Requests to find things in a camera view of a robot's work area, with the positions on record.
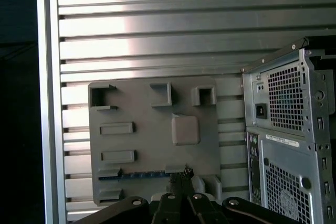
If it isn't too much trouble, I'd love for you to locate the blue RAM stick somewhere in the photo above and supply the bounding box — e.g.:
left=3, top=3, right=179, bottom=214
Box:
left=99, top=172, right=171, bottom=182

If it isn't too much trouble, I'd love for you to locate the grey power supply unit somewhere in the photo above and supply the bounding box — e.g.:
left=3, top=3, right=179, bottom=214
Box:
left=251, top=62, right=308, bottom=133

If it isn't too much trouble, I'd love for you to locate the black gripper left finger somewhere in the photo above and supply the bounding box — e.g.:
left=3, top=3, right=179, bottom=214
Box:
left=76, top=173, right=184, bottom=224

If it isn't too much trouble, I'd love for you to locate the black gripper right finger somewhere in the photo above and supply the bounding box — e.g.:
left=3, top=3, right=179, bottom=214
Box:
left=183, top=166, right=302, bottom=224

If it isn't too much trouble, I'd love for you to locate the grey plastic parts rack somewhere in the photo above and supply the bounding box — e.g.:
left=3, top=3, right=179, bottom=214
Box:
left=88, top=76, right=222, bottom=207

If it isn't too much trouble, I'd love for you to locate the black open PC case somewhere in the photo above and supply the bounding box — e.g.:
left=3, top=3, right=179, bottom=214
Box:
left=240, top=36, right=336, bottom=224

